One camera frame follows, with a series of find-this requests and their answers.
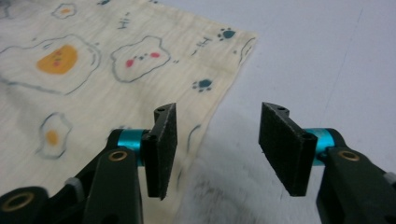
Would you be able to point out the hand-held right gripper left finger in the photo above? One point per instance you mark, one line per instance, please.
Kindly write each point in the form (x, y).
(160, 152)

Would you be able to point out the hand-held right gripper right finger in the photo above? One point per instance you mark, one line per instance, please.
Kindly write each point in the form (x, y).
(285, 149)

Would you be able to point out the cream cloth towel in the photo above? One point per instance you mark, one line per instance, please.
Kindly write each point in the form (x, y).
(102, 93)

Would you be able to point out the white grid mat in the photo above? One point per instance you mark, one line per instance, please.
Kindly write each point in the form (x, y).
(311, 53)

